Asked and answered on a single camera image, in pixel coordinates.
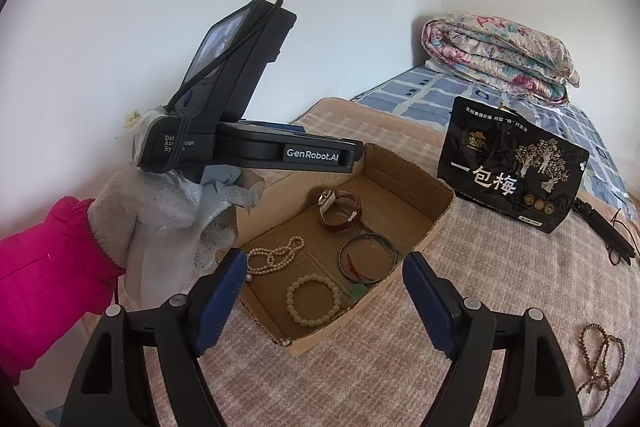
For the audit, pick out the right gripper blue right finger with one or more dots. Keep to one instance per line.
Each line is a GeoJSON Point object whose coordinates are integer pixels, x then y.
{"type": "Point", "coordinates": [436, 301]}

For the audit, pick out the phone on gripper mount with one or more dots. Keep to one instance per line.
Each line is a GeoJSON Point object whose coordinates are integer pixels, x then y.
{"type": "Point", "coordinates": [215, 46]}

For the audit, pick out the dark green bangle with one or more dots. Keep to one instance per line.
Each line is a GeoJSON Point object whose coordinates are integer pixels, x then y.
{"type": "Point", "coordinates": [373, 254]}

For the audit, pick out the white gloved left hand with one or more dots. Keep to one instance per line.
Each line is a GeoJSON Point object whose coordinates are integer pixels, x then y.
{"type": "Point", "coordinates": [165, 230]}

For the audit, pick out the folded floral quilt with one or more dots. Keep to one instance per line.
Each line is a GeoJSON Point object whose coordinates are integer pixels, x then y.
{"type": "Point", "coordinates": [506, 55]}

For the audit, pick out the pink sleeve forearm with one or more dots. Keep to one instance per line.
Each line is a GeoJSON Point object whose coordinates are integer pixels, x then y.
{"type": "Point", "coordinates": [52, 274]}

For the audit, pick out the cardboard box tray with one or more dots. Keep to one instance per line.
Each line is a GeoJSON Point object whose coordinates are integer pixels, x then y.
{"type": "Point", "coordinates": [357, 228]}

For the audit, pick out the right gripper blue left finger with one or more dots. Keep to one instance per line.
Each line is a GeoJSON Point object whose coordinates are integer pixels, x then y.
{"type": "Point", "coordinates": [213, 298]}

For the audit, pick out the black snack bag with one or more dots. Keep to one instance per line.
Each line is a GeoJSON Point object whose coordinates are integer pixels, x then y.
{"type": "Point", "coordinates": [501, 161]}

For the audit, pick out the black folded tripod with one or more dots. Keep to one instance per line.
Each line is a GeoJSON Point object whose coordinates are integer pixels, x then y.
{"type": "Point", "coordinates": [613, 239]}

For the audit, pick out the red strap wristwatch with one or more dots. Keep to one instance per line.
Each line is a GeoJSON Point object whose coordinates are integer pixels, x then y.
{"type": "Point", "coordinates": [339, 210]}

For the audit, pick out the blue patterned bed sheet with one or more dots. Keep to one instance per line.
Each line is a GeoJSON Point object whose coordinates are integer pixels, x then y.
{"type": "Point", "coordinates": [427, 95]}

